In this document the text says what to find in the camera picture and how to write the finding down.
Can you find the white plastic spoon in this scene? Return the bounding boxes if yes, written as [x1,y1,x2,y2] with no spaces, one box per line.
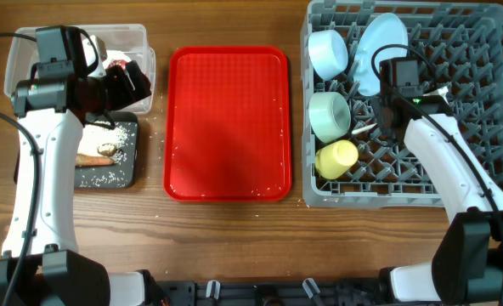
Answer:
[352,123,376,135]

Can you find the pile of rice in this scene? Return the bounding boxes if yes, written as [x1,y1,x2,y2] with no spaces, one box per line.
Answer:
[77,125,131,163]

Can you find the green bowl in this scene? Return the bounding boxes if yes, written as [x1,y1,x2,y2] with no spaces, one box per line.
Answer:
[308,92,351,143]

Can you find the brown food scrap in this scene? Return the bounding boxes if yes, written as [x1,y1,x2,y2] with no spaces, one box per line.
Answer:
[97,143,118,157]

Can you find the yellow plastic cup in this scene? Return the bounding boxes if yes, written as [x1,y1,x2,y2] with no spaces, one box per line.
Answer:
[315,140,359,179]

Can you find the large light blue plate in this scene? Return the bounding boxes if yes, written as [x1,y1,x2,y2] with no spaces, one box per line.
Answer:
[353,13,408,96]

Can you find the blue bowl with rice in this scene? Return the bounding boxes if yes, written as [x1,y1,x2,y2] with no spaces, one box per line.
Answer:
[308,30,348,81]

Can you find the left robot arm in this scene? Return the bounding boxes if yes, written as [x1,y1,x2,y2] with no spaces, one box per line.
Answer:
[0,25,171,305]

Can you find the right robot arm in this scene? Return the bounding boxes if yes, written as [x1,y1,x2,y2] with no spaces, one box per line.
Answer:
[372,58,503,305]

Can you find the grey dishwasher rack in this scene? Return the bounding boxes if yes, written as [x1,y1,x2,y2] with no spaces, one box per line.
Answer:
[300,1,503,208]

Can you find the black waste tray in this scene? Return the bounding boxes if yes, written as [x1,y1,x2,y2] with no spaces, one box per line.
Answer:
[13,110,140,190]

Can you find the red snack wrapper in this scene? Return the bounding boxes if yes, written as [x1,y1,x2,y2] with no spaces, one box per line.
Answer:
[107,59,127,70]

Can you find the clear plastic bin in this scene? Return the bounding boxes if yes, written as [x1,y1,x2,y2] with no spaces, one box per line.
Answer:
[3,24,156,115]

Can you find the carrot piece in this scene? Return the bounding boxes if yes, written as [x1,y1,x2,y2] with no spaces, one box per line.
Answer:
[75,154,115,167]

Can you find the red plastic tray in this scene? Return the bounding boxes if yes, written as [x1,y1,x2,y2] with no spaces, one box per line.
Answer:
[163,46,292,202]

